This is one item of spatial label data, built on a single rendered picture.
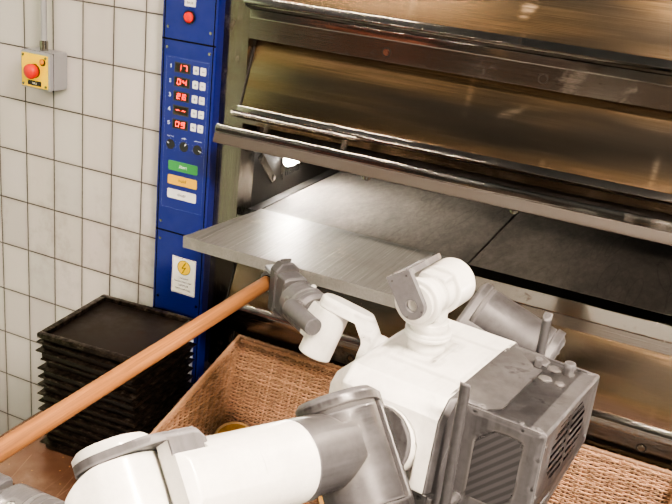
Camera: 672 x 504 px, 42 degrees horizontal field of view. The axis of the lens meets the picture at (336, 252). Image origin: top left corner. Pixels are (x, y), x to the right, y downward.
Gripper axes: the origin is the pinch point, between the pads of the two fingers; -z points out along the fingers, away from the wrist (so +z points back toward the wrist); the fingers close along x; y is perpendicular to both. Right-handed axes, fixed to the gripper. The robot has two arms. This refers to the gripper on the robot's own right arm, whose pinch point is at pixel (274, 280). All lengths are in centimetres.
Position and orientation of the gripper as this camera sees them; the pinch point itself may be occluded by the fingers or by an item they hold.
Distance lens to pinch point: 187.9
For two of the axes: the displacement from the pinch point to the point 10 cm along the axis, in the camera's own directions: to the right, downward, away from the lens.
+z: 4.9, 3.5, -8.0
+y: 8.7, -0.9, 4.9
